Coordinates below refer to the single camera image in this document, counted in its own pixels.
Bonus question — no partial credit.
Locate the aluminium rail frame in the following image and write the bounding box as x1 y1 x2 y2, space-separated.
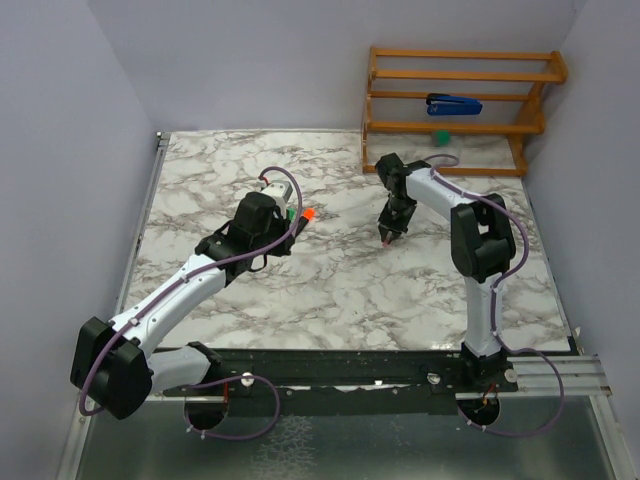
54 130 621 480

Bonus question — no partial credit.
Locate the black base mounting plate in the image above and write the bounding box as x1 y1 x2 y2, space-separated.
99 344 521 416

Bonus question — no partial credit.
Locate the blue stapler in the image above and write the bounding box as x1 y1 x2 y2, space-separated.
425 93 483 116

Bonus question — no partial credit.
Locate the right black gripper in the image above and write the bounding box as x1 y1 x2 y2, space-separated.
379 196 418 243

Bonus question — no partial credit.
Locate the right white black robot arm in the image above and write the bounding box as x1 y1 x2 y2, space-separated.
375 153 516 391

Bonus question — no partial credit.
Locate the green small object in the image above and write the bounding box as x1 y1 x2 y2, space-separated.
432 130 451 147

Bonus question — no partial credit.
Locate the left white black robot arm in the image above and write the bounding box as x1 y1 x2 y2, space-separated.
70 181 295 419

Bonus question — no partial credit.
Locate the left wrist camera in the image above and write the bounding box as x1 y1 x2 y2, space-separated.
261 180 293 217

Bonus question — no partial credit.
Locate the orange black highlighter pen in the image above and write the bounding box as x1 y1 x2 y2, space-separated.
295 215 310 236

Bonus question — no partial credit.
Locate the wooden shelf rack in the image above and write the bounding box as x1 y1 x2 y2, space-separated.
361 46 569 177

